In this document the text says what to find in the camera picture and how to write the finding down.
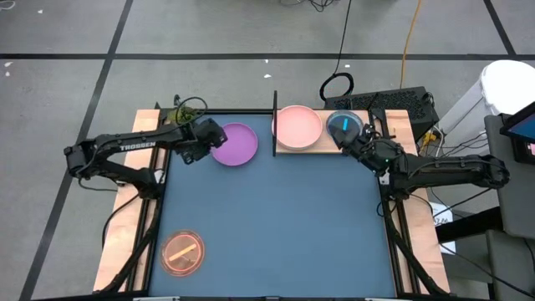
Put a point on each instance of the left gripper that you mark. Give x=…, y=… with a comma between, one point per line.
x=209, y=136

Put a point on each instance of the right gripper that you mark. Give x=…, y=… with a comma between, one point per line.
x=376, y=152

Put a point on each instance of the blue transparent plate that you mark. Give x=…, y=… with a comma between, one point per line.
x=340, y=121

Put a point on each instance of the purple plate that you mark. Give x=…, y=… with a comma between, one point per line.
x=238, y=144

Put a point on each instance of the salmon pink plate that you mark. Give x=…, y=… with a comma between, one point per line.
x=297, y=127

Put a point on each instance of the orange transparent plate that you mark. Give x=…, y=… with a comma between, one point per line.
x=182, y=253

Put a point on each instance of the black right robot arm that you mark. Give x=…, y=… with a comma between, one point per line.
x=460, y=171

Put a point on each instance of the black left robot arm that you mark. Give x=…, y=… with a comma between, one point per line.
x=138, y=146

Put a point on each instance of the black computer case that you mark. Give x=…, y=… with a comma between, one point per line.
x=388, y=102

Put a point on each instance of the white paper sheet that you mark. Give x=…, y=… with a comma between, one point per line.
x=443, y=217

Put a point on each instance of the wooden table side board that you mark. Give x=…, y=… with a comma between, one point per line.
x=434, y=246
x=121, y=234

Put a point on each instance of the black beam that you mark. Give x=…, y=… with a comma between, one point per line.
x=472, y=223

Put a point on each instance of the white bin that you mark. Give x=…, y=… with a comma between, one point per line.
x=505, y=83

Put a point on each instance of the tablet screen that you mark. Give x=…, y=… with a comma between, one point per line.
x=522, y=127

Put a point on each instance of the grey cart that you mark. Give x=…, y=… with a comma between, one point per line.
x=514, y=209

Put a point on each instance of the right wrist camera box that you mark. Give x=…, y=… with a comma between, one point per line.
x=370, y=130

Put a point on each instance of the wooden shelf with black frame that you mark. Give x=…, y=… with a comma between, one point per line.
x=326, y=148

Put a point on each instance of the black table frame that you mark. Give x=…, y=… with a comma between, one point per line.
x=234, y=111

